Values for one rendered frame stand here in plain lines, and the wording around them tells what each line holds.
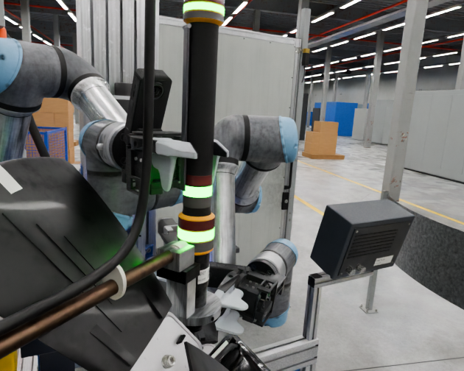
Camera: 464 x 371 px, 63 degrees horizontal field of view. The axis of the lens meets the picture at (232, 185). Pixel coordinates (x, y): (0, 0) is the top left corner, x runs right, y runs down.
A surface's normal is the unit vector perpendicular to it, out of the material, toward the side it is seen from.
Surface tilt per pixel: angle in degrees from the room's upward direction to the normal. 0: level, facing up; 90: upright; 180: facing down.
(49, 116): 90
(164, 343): 53
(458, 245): 90
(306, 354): 90
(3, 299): 59
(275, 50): 91
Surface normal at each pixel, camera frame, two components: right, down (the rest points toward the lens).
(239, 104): 0.47, 0.19
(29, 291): 0.76, -0.43
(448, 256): -0.95, 0.01
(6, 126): 0.28, 0.61
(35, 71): 0.78, 0.25
